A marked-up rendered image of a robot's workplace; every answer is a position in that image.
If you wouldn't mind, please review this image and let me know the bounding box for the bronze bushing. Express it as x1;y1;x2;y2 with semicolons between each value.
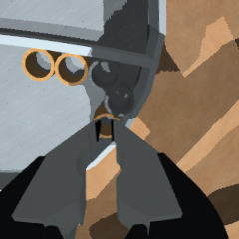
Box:
93;105;120;138
55;53;91;86
22;48;60;81

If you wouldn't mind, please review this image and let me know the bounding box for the grey metal bushing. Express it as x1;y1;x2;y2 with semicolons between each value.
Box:
104;81;135;117
88;58;120;91

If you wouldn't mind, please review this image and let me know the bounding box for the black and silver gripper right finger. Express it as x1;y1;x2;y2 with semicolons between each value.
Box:
111;119;229;239

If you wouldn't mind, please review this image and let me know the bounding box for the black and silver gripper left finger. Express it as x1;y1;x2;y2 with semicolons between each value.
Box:
0;119;101;239

